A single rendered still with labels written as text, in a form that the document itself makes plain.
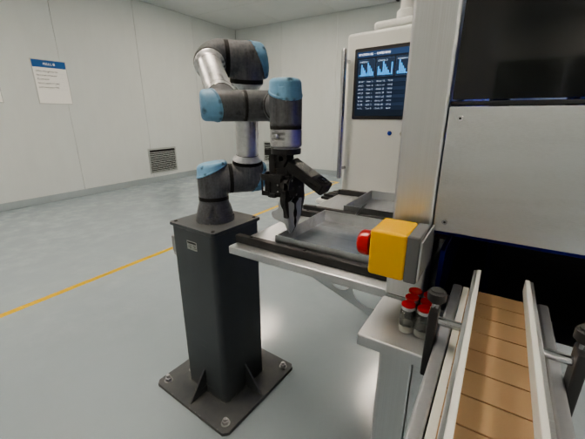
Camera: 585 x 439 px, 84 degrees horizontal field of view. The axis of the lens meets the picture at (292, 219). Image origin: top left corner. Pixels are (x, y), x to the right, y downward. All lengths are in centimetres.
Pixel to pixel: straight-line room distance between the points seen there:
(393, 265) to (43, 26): 571
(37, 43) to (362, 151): 492
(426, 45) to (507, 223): 28
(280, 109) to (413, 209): 37
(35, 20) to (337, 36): 457
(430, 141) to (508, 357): 30
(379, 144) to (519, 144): 114
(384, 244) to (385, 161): 116
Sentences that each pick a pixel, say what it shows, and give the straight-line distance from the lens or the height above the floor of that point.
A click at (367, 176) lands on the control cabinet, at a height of 90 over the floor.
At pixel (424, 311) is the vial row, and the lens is 51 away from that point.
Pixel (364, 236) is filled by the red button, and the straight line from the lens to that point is 52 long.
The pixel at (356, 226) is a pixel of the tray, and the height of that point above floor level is 88.
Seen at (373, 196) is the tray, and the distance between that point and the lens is 129.
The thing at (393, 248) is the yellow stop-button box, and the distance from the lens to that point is 49.
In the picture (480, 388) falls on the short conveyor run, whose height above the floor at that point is 93.
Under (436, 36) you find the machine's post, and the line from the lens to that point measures 55.
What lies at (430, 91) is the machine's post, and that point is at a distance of 54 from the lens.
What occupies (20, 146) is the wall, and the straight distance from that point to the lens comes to 564.
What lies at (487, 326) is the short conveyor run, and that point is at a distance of 51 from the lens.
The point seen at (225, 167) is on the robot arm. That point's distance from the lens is 128.
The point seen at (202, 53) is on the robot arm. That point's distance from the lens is 113.
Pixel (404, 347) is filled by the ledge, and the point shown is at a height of 88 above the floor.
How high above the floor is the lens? 119
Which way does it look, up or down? 18 degrees down
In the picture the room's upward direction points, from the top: straight up
